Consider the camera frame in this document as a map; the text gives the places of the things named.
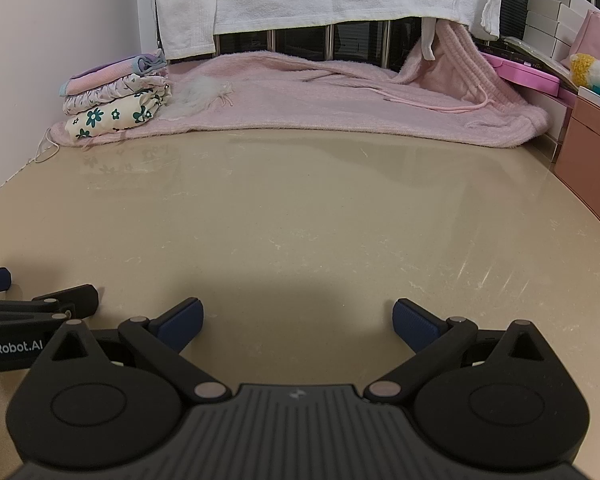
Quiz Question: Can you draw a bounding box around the dark patterned flat item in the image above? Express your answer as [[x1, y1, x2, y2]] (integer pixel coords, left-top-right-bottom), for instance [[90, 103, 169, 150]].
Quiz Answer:
[[500, 35, 576, 71]]

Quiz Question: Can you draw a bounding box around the white hanging cloth strip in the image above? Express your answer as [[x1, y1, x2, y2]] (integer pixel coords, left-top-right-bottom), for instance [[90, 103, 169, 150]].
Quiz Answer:
[[420, 17, 438, 61]]

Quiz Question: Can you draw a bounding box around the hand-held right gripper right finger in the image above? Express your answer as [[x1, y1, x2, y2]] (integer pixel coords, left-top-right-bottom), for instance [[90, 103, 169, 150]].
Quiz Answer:
[[364, 298, 563, 403]]

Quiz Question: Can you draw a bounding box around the white fluffy tuft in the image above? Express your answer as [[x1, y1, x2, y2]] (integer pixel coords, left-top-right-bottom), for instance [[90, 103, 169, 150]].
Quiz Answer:
[[172, 80, 233, 118]]

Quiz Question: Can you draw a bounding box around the brown cardboard box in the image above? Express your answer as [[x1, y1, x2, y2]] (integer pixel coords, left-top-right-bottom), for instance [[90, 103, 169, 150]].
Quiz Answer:
[[554, 95, 600, 241]]

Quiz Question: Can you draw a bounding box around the yellow white plush toy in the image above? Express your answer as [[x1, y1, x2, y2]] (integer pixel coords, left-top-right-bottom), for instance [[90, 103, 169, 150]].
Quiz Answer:
[[569, 52, 600, 106]]

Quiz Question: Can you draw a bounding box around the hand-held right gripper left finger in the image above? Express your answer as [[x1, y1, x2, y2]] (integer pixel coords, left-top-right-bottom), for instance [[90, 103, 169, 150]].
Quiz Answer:
[[35, 298, 231, 403]]

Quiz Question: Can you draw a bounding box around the satin small-print folded garment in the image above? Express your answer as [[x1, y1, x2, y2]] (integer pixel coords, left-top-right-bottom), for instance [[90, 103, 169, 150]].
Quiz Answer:
[[62, 74, 171, 115]]

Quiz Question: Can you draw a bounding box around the stack of white boxes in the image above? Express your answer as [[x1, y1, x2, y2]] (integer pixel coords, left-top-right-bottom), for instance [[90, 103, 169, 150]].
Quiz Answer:
[[522, 0, 600, 68]]

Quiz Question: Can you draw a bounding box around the pink pouch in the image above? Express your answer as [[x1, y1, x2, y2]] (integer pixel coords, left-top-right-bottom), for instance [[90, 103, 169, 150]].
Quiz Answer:
[[560, 9, 600, 68]]

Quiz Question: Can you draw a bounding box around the white thin cord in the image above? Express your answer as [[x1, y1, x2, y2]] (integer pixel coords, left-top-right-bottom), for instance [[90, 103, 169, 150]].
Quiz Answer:
[[34, 127, 61, 163]]

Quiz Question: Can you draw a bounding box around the metal railing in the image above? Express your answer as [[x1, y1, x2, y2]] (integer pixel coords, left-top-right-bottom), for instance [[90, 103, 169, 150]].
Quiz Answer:
[[215, 0, 600, 68]]

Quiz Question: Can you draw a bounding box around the cream teal-flowered garment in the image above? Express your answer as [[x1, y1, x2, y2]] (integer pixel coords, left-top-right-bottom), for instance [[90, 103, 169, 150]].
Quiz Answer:
[[65, 87, 173, 140]]

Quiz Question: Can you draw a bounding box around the pink flat box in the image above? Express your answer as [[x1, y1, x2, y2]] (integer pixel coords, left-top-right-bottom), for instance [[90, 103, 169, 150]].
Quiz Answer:
[[480, 52, 578, 96]]

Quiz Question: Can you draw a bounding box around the pink purple folded garment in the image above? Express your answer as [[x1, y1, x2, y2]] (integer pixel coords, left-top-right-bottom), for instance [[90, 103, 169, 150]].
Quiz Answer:
[[59, 50, 168, 97]]

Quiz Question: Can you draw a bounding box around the pink fuzzy blanket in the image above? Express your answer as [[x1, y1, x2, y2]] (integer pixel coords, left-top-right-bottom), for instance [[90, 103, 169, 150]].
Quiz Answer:
[[50, 22, 553, 150]]

